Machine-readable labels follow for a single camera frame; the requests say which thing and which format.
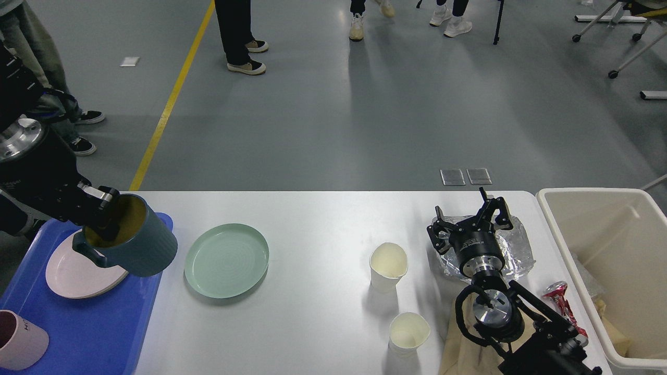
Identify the dark teal mug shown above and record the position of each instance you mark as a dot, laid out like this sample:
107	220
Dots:
145	246

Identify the white paper cup near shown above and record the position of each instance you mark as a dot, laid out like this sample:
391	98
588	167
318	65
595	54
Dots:
408	331

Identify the blue plastic tray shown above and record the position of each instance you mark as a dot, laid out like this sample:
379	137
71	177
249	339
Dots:
98	335

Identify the beige plastic bin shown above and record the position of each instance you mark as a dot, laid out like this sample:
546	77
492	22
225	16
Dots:
613	243

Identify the black tripod leg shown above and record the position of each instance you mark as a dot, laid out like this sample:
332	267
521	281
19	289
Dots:
496	36

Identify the crushed red can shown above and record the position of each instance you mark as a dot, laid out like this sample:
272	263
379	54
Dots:
556	293

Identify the aluminium foil tray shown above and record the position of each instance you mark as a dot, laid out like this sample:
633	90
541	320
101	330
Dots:
516	251

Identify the floor outlet plate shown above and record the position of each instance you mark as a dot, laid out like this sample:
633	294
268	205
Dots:
452	177
479	176

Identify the green plate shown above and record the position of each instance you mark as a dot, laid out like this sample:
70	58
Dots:
227	261

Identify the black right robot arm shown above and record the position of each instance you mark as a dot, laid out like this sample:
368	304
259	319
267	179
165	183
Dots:
494	311

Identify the brown paper bag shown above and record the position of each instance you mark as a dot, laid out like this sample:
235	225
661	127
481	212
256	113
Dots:
461	356

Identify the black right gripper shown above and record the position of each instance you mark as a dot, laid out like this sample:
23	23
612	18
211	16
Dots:
474	251

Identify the white floor label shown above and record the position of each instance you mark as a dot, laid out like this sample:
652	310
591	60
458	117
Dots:
130	61

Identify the person with white sneakers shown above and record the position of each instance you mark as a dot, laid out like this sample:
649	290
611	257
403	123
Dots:
456	22

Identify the floor outlet plate left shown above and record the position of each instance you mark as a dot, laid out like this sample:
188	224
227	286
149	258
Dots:
452	177

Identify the white paper cup far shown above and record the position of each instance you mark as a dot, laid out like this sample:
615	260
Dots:
388	264

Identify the floor outlet plate right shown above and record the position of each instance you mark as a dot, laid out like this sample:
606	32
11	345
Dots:
479	176

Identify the person in black trousers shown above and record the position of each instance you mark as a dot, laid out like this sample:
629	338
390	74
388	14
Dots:
235	28

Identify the pink mug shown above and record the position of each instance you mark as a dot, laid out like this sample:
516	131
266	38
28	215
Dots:
22	342

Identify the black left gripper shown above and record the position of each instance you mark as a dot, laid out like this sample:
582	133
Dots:
40	170

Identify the person in faded jeans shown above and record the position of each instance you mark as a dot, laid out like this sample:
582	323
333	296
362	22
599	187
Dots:
26	38

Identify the white paper cup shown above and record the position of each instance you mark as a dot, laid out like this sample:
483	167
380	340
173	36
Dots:
388	264
408	331

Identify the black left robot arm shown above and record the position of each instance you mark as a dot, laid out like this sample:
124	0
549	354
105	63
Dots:
21	91

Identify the pink plate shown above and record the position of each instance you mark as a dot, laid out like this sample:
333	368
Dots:
72	275

